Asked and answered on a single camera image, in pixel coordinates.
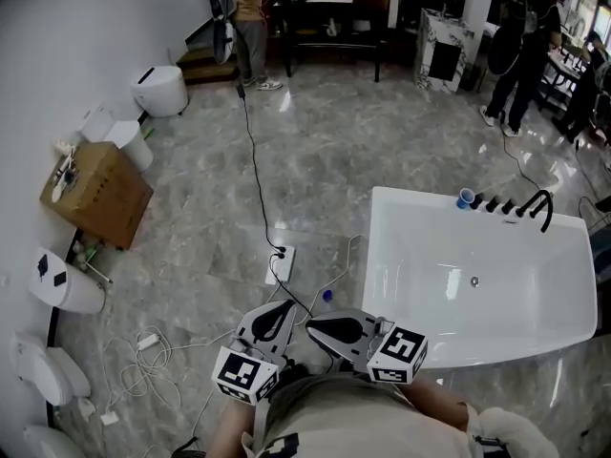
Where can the black bathtub faucet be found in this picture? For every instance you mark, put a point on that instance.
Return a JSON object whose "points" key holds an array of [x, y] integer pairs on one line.
{"points": [[544, 208]]}

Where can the clear bottle with blue cap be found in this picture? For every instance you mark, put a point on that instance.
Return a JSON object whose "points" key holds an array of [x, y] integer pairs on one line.
{"points": [[327, 296]]}

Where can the white toilet with black patches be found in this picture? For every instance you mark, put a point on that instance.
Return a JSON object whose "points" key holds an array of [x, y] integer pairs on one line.
{"points": [[71, 284]]}

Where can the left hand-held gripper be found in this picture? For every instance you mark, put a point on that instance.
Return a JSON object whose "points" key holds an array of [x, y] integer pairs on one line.
{"points": [[243, 375]]}

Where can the toilet brush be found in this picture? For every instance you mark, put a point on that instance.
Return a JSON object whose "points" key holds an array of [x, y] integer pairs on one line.
{"points": [[98, 272]]}

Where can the wooden stairs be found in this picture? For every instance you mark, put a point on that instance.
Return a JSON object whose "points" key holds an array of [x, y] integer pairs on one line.
{"points": [[205, 65]]}

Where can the person's right forearm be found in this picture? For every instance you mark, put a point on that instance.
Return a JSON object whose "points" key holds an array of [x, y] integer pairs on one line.
{"points": [[439, 401]]}

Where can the person's beige shirt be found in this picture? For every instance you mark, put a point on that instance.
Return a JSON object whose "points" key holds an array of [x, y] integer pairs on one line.
{"points": [[363, 422]]}

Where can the white toilet with lid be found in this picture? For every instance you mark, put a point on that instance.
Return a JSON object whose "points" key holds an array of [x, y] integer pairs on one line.
{"points": [[45, 370]]}

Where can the white cylindrical bin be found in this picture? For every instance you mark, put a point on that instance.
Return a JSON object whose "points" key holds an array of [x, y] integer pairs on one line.
{"points": [[133, 143]]}

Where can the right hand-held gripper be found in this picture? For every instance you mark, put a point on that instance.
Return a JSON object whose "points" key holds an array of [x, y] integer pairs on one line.
{"points": [[398, 351]]}

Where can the white bathtub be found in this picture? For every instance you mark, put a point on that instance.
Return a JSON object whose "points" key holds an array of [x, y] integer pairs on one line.
{"points": [[429, 265]]}

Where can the person's left forearm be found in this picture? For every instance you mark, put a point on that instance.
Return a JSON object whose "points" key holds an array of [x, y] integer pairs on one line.
{"points": [[231, 430]]}

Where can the black faucet knob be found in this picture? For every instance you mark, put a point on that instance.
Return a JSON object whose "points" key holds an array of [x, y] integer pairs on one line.
{"points": [[477, 201], [508, 207], [492, 204]]}

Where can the white round toilet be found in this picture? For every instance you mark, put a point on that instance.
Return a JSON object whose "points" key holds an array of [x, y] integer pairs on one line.
{"points": [[160, 89]]}

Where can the blue cup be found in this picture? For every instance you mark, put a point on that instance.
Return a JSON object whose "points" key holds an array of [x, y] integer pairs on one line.
{"points": [[464, 199]]}

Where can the white charger brick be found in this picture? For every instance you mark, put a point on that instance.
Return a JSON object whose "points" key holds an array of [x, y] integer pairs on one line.
{"points": [[148, 341]]}

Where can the toiletries on cardboard box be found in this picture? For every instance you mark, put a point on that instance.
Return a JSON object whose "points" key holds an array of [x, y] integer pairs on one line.
{"points": [[64, 174]]}

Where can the cardboard box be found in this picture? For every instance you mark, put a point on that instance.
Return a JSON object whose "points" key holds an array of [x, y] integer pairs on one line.
{"points": [[102, 193]]}

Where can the black table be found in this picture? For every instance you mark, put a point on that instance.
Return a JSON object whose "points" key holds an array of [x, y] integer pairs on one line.
{"points": [[334, 36]]}

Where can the small white plug adapter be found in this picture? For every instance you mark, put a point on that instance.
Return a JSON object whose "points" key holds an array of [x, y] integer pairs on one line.
{"points": [[109, 418]]}

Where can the white power strip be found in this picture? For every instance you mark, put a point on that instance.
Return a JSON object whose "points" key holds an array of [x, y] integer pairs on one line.
{"points": [[281, 265]]}

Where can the white square box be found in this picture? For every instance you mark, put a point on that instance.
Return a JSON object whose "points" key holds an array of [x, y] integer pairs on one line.
{"points": [[95, 124]]}

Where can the marble pedestal cabinet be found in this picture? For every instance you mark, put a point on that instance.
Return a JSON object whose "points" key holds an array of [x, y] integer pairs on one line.
{"points": [[441, 50]]}

